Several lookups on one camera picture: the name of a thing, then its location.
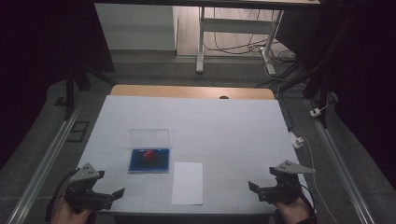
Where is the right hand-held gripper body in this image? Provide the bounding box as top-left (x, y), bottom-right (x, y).
top-left (258, 160), bottom-right (317, 205)

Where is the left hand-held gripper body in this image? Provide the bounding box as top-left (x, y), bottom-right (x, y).
top-left (64, 162), bottom-right (114, 215)

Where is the blue ink pad box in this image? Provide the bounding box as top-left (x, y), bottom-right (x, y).
top-left (128, 128), bottom-right (171, 175)

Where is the person's right hand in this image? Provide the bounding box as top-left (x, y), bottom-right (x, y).
top-left (274, 196), bottom-right (311, 224)

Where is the person's left hand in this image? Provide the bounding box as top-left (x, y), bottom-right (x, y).
top-left (50, 198), bottom-right (94, 224)

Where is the white paper sheet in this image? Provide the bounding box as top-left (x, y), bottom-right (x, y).
top-left (170, 161), bottom-right (205, 206)

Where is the white table cover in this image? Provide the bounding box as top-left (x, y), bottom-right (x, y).
top-left (77, 94), bottom-right (313, 216)

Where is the small white plug adapter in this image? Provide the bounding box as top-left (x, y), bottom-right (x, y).
top-left (309, 99), bottom-right (331, 119)

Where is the black metal stand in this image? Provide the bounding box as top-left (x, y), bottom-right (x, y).
top-left (62, 60), bottom-right (117, 121)
top-left (274, 8), bottom-right (359, 129)

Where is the white cabinet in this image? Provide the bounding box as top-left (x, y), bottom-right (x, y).
top-left (94, 3), bottom-right (179, 51)

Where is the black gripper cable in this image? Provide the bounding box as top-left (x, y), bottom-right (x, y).
top-left (298, 185), bottom-right (318, 224)
top-left (45, 169), bottom-right (78, 223)

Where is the aluminium rail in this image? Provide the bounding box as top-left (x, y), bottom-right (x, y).
top-left (6, 104), bottom-right (82, 224)
top-left (306, 98), bottom-right (376, 224)

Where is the white plug with long cable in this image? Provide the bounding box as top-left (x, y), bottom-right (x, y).
top-left (289, 131), bottom-right (339, 224)

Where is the black floor frame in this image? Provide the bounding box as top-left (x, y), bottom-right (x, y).
top-left (65, 120), bottom-right (91, 144)

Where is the black cable tangle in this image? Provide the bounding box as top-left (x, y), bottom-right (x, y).
top-left (204, 8), bottom-right (304, 89)

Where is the white desk frame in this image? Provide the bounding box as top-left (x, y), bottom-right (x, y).
top-left (195, 6), bottom-right (285, 77)

